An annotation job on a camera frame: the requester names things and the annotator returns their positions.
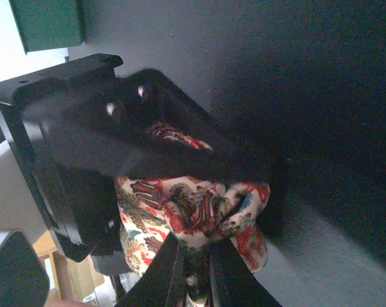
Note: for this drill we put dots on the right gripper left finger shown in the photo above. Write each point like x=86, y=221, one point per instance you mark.
x=163, y=284

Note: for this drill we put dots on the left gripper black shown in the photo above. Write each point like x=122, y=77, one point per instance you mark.
x=45, y=120

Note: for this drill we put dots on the green divided organizer tray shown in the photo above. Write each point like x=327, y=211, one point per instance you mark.
x=44, y=25

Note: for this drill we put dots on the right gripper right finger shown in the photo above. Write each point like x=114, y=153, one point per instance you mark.
x=232, y=283

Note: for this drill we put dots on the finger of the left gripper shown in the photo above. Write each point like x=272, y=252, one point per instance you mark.
x=144, y=126

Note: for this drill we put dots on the floral patterned tie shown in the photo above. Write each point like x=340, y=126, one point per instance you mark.
x=198, y=213

